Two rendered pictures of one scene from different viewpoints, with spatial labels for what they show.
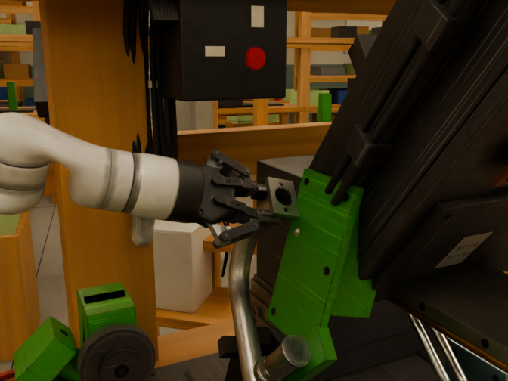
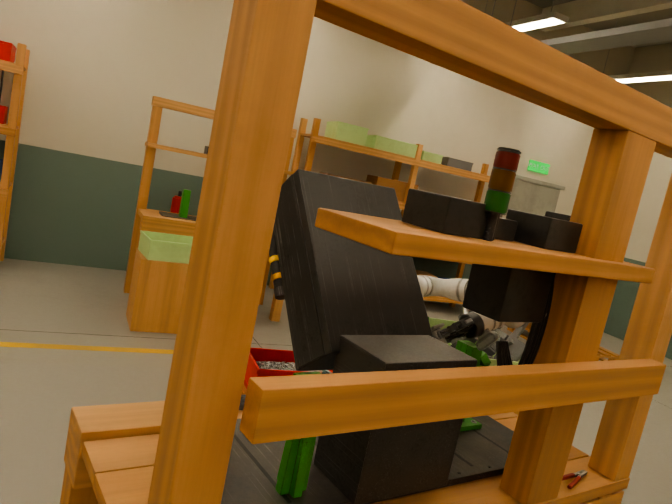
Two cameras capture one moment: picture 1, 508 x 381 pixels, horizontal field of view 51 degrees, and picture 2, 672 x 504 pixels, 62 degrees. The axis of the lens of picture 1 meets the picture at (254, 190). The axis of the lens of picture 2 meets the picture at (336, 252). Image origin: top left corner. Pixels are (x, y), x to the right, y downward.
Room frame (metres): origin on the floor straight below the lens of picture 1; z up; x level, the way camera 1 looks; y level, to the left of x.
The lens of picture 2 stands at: (2.16, -0.63, 1.61)
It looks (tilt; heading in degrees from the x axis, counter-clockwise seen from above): 8 degrees down; 170
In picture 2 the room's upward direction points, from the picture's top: 12 degrees clockwise
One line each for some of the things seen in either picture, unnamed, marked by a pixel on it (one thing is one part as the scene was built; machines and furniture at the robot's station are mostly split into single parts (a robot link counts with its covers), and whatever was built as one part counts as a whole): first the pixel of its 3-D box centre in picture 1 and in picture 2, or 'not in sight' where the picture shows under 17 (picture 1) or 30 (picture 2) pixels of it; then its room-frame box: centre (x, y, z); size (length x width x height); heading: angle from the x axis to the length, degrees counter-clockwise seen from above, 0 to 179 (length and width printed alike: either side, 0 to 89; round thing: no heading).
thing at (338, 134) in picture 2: not in sight; (394, 223); (-5.18, 1.39, 1.12); 3.01 x 0.54 x 2.23; 106
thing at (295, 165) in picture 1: (353, 255); (395, 411); (0.89, -0.18, 1.07); 0.30 x 0.18 x 0.34; 116
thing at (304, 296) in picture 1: (332, 255); not in sight; (0.63, -0.10, 1.17); 0.13 x 0.12 x 0.20; 116
